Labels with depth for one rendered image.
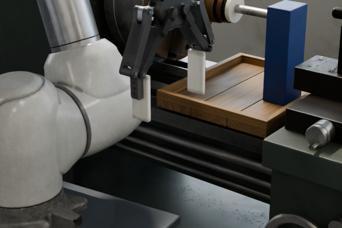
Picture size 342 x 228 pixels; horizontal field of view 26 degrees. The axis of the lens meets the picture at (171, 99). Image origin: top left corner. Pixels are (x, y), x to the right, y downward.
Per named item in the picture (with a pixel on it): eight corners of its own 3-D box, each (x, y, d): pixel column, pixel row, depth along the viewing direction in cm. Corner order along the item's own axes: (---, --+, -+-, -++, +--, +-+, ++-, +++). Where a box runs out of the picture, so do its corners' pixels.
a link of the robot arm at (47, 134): (-40, 190, 139) (-54, 79, 130) (35, 157, 151) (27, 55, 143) (15, 219, 129) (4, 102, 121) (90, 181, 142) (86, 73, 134)
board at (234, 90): (156, 106, 175) (156, 90, 173) (239, 66, 201) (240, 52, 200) (265, 138, 158) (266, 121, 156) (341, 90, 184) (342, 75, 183)
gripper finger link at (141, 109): (150, 75, 104) (147, 77, 104) (151, 121, 107) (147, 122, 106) (134, 70, 106) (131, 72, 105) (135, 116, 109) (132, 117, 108)
